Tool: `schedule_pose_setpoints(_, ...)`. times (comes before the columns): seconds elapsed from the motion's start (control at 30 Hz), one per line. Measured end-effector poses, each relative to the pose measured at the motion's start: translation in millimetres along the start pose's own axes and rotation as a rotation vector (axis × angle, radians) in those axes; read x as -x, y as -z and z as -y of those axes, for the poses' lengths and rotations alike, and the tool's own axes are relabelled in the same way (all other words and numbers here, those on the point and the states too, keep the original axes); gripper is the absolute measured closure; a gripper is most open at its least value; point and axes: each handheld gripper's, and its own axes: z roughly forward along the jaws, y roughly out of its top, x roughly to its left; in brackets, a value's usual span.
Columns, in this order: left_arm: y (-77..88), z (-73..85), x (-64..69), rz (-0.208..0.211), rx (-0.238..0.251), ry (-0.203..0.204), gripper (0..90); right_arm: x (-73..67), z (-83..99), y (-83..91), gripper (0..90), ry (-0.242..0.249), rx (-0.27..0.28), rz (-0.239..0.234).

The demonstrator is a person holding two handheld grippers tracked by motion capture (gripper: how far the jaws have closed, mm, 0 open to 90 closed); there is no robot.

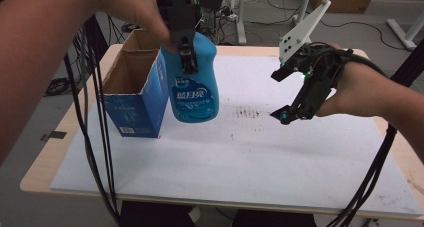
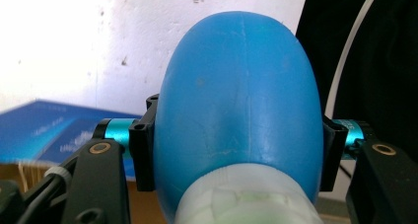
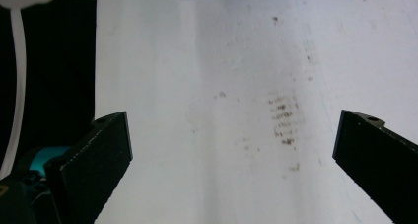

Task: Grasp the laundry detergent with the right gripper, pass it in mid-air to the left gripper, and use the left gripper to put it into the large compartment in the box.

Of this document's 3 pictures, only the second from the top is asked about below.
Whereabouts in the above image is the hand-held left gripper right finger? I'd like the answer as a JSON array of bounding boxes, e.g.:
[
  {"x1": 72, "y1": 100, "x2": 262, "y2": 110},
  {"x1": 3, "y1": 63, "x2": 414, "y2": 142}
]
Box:
[{"x1": 319, "y1": 114, "x2": 366, "y2": 192}]

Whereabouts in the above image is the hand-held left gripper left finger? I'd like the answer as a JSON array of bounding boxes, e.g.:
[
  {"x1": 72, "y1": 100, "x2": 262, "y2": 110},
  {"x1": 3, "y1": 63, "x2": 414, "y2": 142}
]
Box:
[{"x1": 95, "y1": 93, "x2": 161, "y2": 192}]

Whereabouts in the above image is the blue cardboard box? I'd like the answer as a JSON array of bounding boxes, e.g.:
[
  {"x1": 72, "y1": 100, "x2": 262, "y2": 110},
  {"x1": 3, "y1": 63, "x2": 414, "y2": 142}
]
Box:
[{"x1": 0, "y1": 99, "x2": 161, "y2": 224}]

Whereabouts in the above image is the blue bottle with white cap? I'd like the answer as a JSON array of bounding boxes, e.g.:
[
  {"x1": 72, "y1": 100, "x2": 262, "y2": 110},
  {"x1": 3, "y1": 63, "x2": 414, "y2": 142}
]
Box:
[{"x1": 153, "y1": 10, "x2": 325, "y2": 224}]

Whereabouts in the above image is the white cable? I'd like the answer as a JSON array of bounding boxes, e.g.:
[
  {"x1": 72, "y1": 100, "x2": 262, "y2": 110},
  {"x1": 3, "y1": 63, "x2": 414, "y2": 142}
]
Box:
[{"x1": 322, "y1": 0, "x2": 383, "y2": 121}]

